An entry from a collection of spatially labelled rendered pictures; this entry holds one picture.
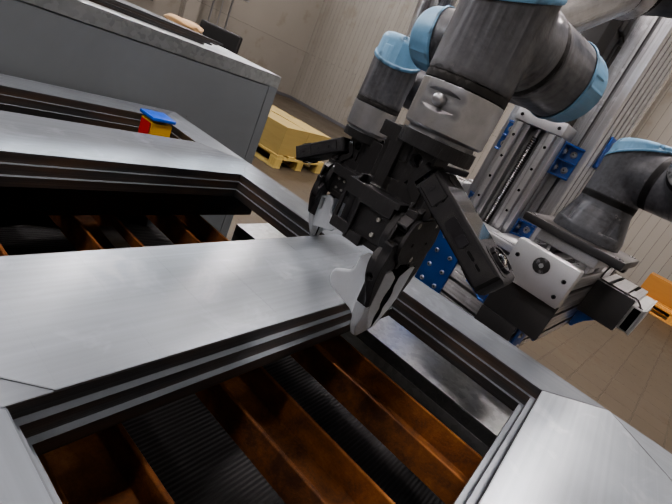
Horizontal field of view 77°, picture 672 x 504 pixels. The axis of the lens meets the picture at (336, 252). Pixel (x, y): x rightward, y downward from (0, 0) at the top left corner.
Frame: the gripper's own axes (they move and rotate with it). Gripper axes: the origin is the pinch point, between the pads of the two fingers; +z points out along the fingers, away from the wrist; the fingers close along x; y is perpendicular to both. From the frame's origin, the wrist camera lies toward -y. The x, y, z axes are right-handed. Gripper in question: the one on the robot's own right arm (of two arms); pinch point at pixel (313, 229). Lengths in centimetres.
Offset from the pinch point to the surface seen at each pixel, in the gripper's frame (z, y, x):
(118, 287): 0.6, 8.3, -40.4
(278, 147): 67, -272, 278
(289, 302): 0.6, 16.3, -22.3
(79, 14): -15, -71, -15
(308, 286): 0.7, 14.1, -16.1
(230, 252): 0.7, 4.0, -22.6
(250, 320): 0.6, 17.5, -30.0
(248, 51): 18, -885, 719
